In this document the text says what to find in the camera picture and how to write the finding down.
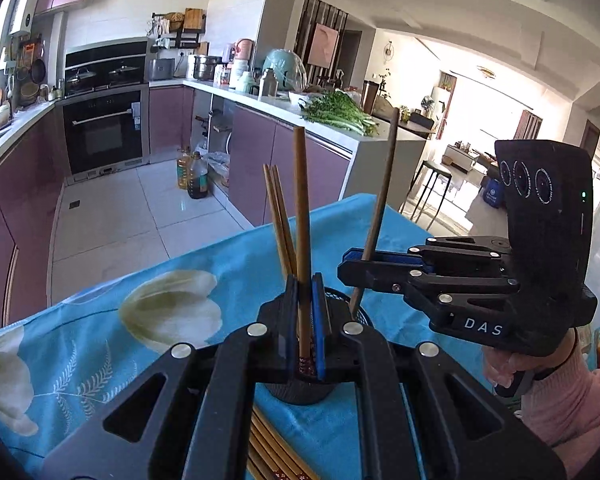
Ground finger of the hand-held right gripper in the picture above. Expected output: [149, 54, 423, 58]
[340, 236, 515, 277]
[336, 261, 523, 346]

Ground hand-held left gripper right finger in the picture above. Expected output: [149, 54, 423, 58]
[311, 272, 567, 480]

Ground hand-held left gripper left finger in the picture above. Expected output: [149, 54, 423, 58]
[37, 275, 302, 480]

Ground black mesh utensil holder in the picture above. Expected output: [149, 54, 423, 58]
[260, 284, 377, 407]

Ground person's right forearm pink sleeve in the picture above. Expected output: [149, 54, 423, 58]
[517, 342, 600, 448]

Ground person's right hand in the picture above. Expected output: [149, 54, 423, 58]
[481, 330, 578, 391]

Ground blue bag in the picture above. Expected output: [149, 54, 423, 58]
[480, 177, 506, 211]

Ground black bar stool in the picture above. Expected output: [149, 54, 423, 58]
[400, 160, 453, 221]

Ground bunch of green vegetables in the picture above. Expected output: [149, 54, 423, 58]
[300, 91, 379, 137]

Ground purple lower kitchen cabinets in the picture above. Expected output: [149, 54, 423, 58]
[0, 85, 353, 336]

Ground dark cooking oil bottle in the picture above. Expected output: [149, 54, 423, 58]
[186, 152, 209, 200]

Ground clear plastic bag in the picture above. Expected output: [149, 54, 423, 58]
[200, 150, 231, 188]

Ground blue floral tablecloth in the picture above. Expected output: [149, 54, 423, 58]
[0, 192, 531, 480]

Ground steel thermos flask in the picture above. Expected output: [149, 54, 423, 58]
[257, 67, 279, 98]

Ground mint green kitchen appliance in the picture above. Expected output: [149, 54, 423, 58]
[261, 49, 308, 92]

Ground black built-in oven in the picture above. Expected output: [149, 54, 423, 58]
[61, 87, 149, 176]

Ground stainless steel pot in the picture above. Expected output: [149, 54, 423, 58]
[192, 55, 221, 81]

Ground silver metal box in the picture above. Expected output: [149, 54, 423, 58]
[147, 58, 176, 82]

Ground black integrated stove hood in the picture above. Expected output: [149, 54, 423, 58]
[64, 40, 148, 98]

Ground hanging black pan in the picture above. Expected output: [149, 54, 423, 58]
[30, 45, 48, 83]

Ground white water heater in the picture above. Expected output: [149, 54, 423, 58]
[7, 0, 43, 36]

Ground pink wall painting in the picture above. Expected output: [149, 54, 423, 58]
[307, 23, 340, 68]

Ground black wall rack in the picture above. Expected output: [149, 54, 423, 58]
[150, 7, 208, 51]

